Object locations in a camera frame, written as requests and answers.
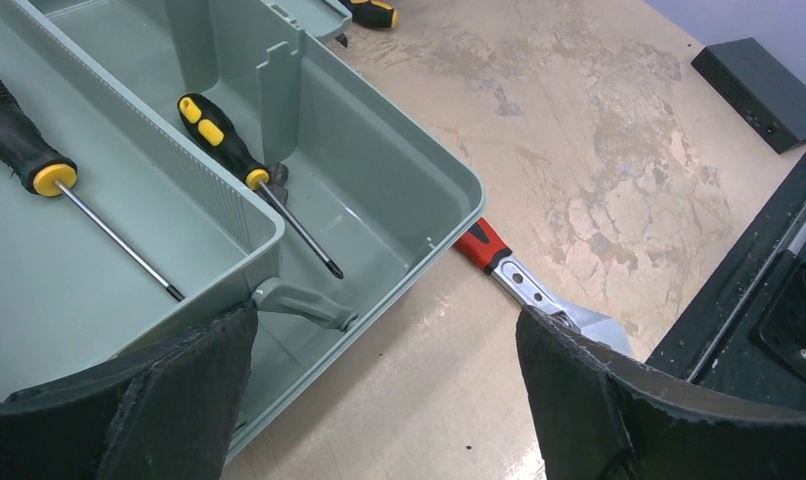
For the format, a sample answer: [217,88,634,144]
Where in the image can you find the red adjustable wrench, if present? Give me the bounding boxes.
[455,217,633,357]

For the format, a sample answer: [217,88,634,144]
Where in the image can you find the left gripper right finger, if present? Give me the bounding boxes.
[516,307,806,479]

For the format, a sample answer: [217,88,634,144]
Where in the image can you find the black block right edge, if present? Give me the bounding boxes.
[691,38,806,154]

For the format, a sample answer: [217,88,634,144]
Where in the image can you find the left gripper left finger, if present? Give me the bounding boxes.
[0,302,258,479]

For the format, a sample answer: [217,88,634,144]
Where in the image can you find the small black yellow screwdriver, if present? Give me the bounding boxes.
[0,79,185,302]

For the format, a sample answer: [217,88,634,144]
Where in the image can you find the black pliers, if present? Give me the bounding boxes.
[339,0,399,30]

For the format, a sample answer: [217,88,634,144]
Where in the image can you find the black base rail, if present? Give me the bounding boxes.
[647,151,806,411]

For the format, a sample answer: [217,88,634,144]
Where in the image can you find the green plastic tool box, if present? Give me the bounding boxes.
[0,1,484,455]

